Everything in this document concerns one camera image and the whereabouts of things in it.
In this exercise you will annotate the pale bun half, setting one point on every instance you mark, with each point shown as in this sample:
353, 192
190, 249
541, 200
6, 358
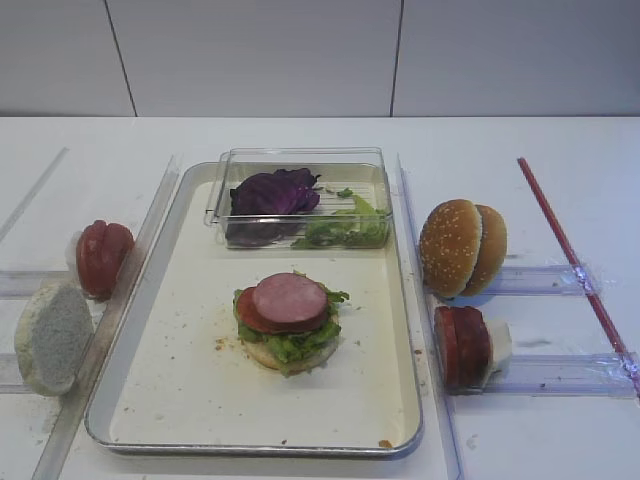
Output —
51, 337

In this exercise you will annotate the green lettuce on bun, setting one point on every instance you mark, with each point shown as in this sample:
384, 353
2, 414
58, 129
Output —
289, 322

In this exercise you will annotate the white plastic pusher block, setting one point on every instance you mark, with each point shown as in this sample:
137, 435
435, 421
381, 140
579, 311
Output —
501, 345

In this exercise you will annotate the red plastic strip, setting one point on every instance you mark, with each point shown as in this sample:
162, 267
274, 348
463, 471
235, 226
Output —
598, 307

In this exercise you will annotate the clear rail under patties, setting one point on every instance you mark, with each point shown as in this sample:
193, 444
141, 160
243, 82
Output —
603, 374

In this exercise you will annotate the dark meat patty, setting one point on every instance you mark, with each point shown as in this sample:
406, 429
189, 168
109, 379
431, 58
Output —
474, 348
447, 344

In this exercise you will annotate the clear rail of tray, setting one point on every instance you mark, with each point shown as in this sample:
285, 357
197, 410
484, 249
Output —
438, 396
73, 404

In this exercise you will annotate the tomato slice on burger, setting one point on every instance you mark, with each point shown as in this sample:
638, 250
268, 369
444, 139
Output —
249, 315

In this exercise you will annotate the rear dark meat patty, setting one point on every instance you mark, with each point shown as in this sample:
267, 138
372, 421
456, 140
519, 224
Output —
474, 348

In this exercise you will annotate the front red tomato slice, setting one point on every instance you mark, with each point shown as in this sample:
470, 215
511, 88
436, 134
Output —
97, 289

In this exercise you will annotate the front dark meat patty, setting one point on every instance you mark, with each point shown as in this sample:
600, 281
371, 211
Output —
447, 344

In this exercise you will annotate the pink ham slice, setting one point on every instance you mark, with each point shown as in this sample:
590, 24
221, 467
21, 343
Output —
290, 303

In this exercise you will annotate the clear strip far left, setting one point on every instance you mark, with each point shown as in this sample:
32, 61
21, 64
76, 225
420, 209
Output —
24, 203

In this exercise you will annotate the rear red tomato slice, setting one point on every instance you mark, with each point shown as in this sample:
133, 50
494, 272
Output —
106, 248

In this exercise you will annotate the green lettuce in container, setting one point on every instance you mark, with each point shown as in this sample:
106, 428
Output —
361, 226

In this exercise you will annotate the front sesame bun top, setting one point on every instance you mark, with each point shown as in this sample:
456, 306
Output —
449, 246

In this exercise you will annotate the clear rail right of tray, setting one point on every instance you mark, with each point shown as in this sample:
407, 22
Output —
438, 396

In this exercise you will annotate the clear rail left of tray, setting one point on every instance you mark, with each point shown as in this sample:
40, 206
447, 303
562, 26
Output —
73, 404

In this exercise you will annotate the purple cabbage leaf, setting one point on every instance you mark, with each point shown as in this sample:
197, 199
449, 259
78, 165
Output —
283, 192

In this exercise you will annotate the red tomato slice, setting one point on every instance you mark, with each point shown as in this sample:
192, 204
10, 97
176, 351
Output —
106, 248
97, 289

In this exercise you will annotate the bottom bun on tray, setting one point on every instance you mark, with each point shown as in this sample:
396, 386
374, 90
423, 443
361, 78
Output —
291, 353

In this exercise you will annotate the clear rail under tomatoes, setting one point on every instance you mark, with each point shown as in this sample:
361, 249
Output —
23, 284

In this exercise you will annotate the clear plastic container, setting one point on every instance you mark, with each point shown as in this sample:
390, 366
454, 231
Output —
360, 169

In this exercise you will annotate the clear rail under buns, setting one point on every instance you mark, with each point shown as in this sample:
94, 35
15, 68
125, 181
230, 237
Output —
549, 280

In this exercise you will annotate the silver metal baking tray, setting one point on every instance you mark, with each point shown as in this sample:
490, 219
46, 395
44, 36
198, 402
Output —
177, 379

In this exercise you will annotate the rear sesame bun top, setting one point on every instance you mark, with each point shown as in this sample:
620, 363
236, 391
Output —
492, 251

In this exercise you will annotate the sesame bun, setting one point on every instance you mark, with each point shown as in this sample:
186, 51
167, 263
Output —
492, 251
449, 246

